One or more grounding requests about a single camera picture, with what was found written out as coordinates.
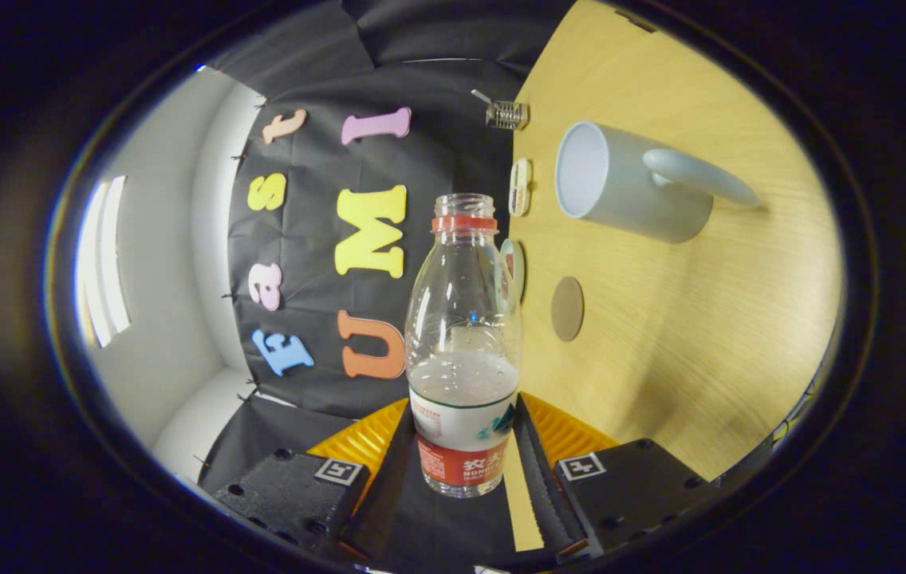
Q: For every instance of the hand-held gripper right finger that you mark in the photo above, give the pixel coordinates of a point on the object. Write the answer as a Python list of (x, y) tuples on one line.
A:
[(537, 478)]

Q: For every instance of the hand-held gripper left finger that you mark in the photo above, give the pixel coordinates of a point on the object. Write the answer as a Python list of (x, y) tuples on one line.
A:
[(377, 494)]

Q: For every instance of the clear plastic bottle red label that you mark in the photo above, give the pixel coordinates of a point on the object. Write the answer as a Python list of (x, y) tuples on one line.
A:
[(462, 383)]

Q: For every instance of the round brown coaster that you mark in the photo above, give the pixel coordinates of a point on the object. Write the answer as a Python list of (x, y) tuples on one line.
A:
[(568, 309)]

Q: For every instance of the grey white cup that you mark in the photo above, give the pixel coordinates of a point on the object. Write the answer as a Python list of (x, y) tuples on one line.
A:
[(636, 195)]

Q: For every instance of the pale green plate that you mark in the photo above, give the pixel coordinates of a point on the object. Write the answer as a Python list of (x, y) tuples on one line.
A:
[(517, 267)]

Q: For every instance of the wooden table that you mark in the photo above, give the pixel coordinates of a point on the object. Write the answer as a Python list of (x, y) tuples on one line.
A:
[(700, 319)]

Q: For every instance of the white oval snack dish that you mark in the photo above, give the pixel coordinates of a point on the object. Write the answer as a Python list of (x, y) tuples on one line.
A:
[(520, 187)]

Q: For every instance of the long ceiling light panel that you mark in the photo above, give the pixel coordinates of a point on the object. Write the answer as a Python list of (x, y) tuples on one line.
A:
[(106, 255)]

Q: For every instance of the silver spoon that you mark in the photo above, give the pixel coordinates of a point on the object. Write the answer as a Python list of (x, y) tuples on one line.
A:
[(480, 96)]

